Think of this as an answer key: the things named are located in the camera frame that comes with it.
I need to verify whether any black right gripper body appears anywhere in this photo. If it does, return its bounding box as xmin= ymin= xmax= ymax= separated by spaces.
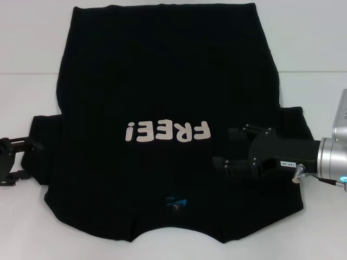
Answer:
xmin=248 ymin=128 xmax=322 ymax=179

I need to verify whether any black shirt with FREE print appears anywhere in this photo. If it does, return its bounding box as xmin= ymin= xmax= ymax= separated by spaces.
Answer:
xmin=29 ymin=2 xmax=315 ymax=236

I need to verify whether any dark right arm cable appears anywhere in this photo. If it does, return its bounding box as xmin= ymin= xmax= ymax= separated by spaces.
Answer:
xmin=303 ymin=172 xmax=347 ymax=189

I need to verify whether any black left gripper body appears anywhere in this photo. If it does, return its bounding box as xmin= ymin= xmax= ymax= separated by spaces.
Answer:
xmin=0 ymin=137 xmax=17 ymax=183

